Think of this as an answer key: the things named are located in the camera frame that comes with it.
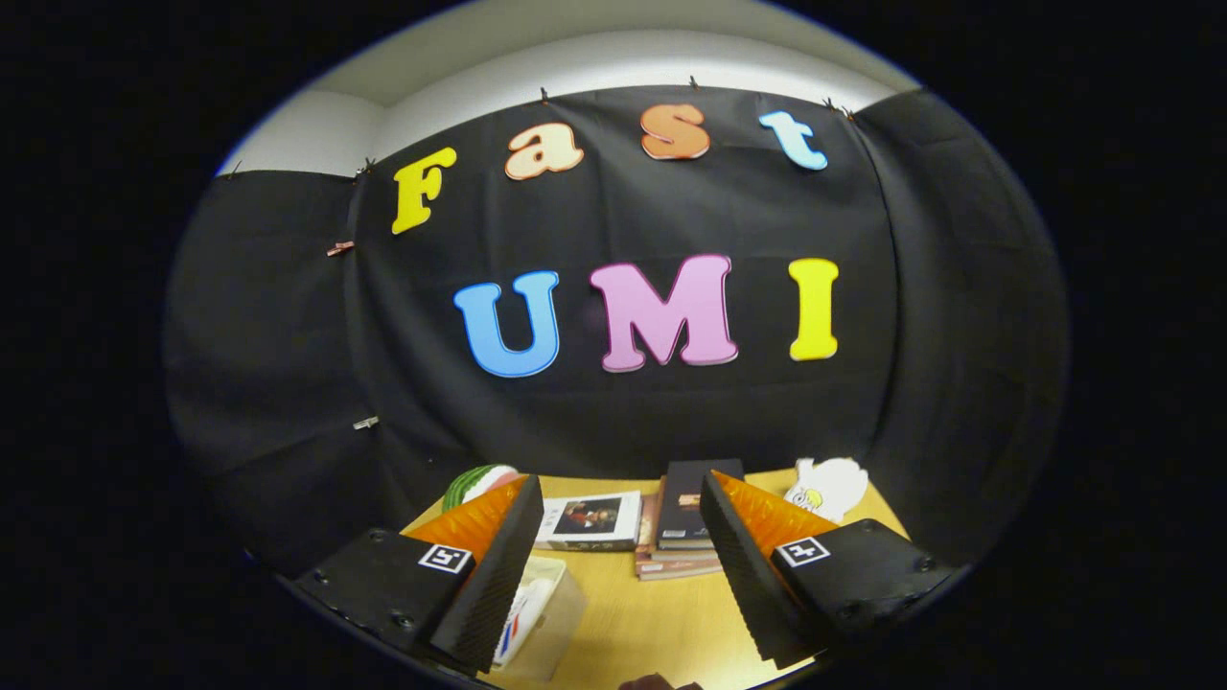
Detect black hardcover book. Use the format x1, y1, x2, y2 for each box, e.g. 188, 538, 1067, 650
656, 458, 746, 552

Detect black backdrop cloth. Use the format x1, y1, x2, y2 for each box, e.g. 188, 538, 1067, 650
165, 84, 1070, 581

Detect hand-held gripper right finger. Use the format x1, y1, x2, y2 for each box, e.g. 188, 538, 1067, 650
699, 469, 960, 672

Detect thick brown book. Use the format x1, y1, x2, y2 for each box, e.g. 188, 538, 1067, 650
634, 494, 725, 583

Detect white perforated shoe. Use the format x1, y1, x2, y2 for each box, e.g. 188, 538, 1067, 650
493, 573, 560, 667

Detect white plush toy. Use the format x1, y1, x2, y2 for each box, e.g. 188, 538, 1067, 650
784, 457, 869, 525

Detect thin brown book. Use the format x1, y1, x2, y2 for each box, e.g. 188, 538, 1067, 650
647, 479, 720, 564

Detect white book with portrait cover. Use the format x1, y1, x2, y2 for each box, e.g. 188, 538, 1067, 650
534, 491, 643, 553

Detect watermelon slice toy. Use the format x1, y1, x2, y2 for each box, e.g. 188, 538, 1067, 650
442, 465, 523, 512

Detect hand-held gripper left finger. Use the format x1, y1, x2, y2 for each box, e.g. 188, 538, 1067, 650
292, 473, 545, 675

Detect beige fabric storage box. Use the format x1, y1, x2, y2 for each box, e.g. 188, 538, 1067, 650
476, 556, 589, 683

